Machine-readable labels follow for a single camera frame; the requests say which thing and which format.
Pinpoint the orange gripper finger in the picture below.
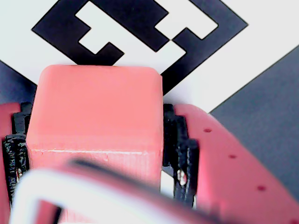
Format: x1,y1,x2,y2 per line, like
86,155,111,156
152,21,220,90
163,104,299,224
0,101,32,224

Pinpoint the orange cube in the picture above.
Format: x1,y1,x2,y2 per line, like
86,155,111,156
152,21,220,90
25,64,164,199

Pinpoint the black white marker checkerboard mat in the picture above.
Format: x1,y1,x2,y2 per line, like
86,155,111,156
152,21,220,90
0,0,299,201

